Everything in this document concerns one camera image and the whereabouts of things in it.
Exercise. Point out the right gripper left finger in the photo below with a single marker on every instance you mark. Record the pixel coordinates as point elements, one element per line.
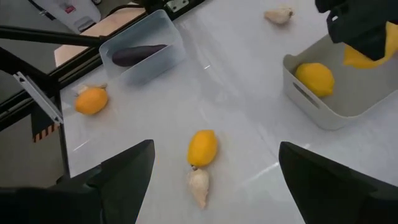
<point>127,186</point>

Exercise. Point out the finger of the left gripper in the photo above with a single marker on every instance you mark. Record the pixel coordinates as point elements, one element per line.
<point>371,46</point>

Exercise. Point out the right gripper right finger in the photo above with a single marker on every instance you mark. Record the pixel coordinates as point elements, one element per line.
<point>326,196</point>

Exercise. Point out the yellow lemon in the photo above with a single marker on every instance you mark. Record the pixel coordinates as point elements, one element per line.
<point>202,147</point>
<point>357,61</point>
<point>314,79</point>

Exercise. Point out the beige garlic bulb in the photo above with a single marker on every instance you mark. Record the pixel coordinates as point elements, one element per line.
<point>278,15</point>
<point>199,185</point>

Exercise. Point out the round orange fruit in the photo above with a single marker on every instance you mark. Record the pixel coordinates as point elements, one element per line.
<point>91,101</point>

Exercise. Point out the large purple eggplant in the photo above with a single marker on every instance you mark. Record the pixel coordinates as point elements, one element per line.
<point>136,54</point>

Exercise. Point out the grey plastic basket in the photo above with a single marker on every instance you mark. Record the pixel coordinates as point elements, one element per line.
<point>311,115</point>

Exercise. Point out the black mat with striped edge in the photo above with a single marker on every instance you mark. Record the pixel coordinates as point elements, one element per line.
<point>43,133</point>

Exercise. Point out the clear plastic bin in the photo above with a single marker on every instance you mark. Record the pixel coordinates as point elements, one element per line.
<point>149,73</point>

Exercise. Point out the white device with red label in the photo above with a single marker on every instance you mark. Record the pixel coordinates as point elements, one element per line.
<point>68,11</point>

